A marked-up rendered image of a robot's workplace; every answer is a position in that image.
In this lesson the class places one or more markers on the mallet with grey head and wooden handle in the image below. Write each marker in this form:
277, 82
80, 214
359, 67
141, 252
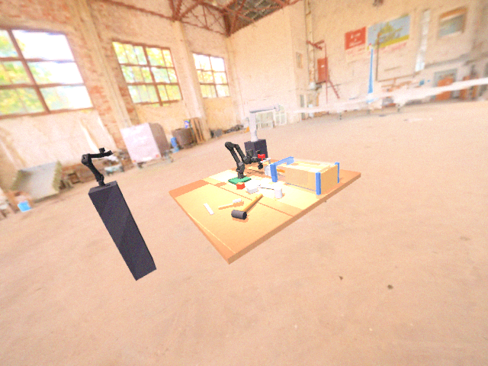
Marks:
241, 214

